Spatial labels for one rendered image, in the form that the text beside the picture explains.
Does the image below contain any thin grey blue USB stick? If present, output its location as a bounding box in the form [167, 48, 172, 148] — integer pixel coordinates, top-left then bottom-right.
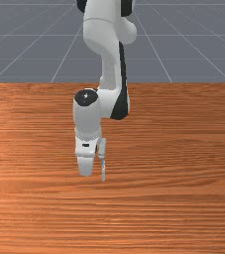
[101, 157, 106, 184]

